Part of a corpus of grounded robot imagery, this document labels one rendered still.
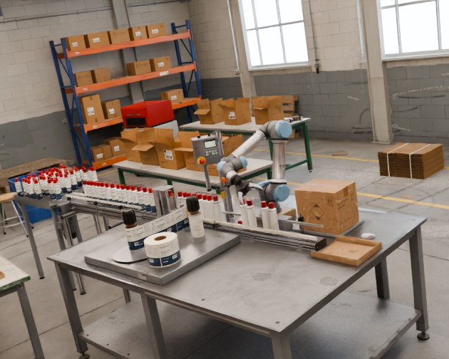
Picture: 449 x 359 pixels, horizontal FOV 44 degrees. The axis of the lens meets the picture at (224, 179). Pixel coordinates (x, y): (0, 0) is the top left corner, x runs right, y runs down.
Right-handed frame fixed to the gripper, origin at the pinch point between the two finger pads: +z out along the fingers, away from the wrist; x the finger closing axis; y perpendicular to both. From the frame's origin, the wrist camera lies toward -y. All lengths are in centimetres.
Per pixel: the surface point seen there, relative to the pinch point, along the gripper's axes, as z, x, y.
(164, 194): -71, 38, 35
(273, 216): 10.1, -3.3, 16.4
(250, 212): -5.8, 4.5, 22.2
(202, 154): -60, 2, 12
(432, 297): 80, -68, 142
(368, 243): 63, -31, 18
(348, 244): 54, -24, 21
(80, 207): -170, 100, 101
